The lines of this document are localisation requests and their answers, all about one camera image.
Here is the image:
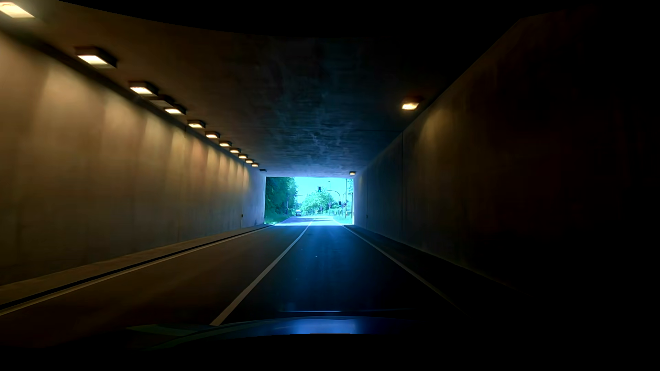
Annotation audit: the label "concrete underpass tunnel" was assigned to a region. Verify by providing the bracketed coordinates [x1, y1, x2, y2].
[0, 0, 660, 310]

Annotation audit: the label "green trees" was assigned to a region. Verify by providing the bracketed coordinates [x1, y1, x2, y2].
[300, 191, 342, 216]
[265, 177, 298, 218]

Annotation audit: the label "car's own bonnet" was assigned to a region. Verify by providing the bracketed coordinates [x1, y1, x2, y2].
[124, 315, 465, 351]

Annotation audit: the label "road markings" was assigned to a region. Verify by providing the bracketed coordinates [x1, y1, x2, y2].
[0, 216, 465, 326]

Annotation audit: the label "dark asphalt road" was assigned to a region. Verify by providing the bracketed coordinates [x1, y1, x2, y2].
[0, 215, 465, 347]

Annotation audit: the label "row of ceiling lamps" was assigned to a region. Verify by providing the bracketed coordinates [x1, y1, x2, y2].
[0, 1, 267, 173]

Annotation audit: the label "raised concrete walkway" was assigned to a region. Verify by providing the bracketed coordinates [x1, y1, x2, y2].
[0, 224, 274, 306]

